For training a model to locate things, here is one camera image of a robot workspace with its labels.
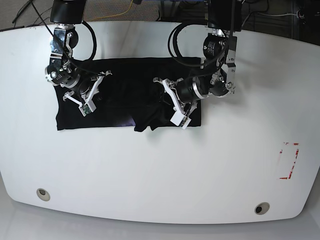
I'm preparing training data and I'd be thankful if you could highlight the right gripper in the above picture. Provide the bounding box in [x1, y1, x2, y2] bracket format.
[62, 70, 112, 108]

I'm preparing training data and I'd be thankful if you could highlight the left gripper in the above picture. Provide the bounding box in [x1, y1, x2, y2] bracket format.
[165, 76, 200, 117]

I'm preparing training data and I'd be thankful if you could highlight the black t-shirt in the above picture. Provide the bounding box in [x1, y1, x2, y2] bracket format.
[55, 56, 203, 133]

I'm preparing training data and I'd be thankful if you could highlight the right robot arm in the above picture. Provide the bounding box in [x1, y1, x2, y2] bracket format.
[45, 0, 111, 116]

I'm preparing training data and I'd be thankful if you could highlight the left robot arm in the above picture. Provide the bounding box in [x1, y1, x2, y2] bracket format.
[153, 0, 242, 119]

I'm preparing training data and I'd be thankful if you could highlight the left table grommet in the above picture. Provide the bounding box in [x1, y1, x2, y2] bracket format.
[36, 188, 51, 202]

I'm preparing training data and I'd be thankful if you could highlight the table grommet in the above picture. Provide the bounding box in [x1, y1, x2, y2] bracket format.
[36, 188, 51, 202]
[254, 202, 270, 215]

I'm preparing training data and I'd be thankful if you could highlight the red tape rectangle marking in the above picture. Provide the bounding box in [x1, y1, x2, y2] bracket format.
[276, 142, 300, 180]

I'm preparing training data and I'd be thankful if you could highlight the right table grommet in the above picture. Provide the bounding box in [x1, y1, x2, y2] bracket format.
[254, 202, 270, 215]

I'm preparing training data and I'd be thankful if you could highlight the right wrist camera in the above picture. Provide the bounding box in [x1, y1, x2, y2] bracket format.
[78, 102, 97, 117]

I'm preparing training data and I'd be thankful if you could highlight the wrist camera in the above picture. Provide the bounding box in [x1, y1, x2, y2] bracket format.
[78, 102, 97, 117]
[170, 111, 191, 130]

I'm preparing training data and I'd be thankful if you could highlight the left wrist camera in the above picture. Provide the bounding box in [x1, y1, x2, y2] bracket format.
[170, 111, 191, 130]

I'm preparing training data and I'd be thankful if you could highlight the yellow cable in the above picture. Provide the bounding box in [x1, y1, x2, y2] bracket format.
[89, 0, 137, 22]

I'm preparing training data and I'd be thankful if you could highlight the white cable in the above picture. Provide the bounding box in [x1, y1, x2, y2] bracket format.
[257, 12, 298, 18]

